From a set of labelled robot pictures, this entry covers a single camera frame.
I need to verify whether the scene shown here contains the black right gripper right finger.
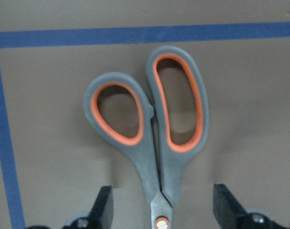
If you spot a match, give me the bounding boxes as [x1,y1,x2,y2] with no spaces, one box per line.
[213,184,285,229]

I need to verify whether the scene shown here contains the grey orange handled scissors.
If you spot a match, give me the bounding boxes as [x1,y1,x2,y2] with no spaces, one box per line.
[83,45,209,229]

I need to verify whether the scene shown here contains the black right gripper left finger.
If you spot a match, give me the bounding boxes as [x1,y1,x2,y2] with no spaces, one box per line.
[25,186,114,229]

